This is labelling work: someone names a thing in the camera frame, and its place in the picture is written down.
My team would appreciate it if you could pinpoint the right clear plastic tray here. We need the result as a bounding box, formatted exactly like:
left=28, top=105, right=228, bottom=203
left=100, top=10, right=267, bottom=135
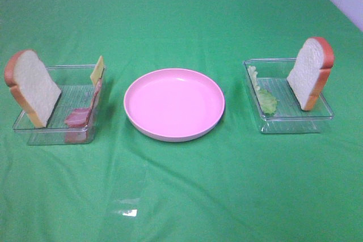
left=243, top=58, right=334, bottom=134

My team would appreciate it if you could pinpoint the pink round plate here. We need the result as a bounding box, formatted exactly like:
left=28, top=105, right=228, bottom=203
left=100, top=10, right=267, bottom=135
left=124, top=68, right=225, bottom=142

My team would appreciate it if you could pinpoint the bacon strip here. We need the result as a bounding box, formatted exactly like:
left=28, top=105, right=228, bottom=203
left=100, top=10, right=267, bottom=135
left=64, top=108, right=91, bottom=128
left=90, top=78, right=103, bottom=111

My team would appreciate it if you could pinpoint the left clear plastic tray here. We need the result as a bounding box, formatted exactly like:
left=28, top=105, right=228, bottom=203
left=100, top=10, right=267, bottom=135
left=12, top=64, right=102, bottom=145

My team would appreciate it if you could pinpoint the green lettuce leaf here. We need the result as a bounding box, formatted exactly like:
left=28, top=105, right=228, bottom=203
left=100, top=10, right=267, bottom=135
left=247, top=66, right=277, bottom=114

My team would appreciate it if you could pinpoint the yellow cheese slice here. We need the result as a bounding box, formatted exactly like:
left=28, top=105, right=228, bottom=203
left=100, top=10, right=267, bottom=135
left=90, top=56, right=104, bottom=87

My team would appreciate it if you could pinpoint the clear plastic tray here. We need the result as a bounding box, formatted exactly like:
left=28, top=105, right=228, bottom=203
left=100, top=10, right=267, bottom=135
left=12, top=64, right=102, bottom=145
left=243, top=58, right=334, bottom=134

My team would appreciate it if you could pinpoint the clear tape strip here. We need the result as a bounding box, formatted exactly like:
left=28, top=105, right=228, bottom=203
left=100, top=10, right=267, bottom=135
left=107, top=161, right=147, bottom=219

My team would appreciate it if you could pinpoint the bread slice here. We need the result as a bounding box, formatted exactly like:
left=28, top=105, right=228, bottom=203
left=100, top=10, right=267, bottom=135
left=287, top=37, right=335, bottom=111
left=4, top=49, right=61, bottom=128

